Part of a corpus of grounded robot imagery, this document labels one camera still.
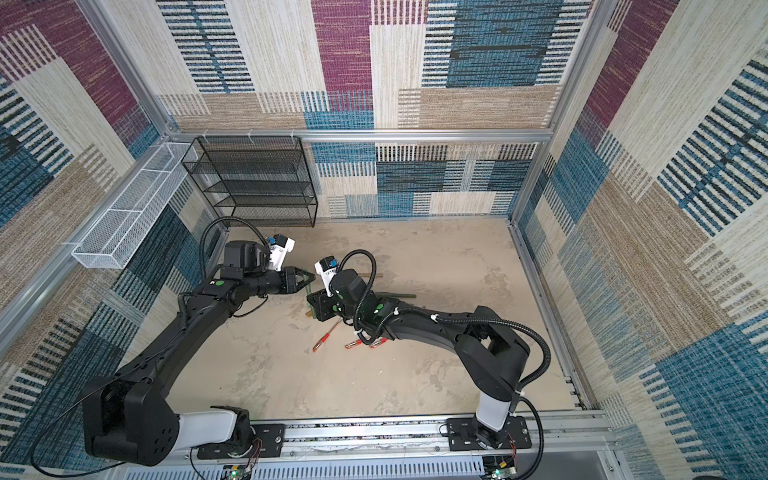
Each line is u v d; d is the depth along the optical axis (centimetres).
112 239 71
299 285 74
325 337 91
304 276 78
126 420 40
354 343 89
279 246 73
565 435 75
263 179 108
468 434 73
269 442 73
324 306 70
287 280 70
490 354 46
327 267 71
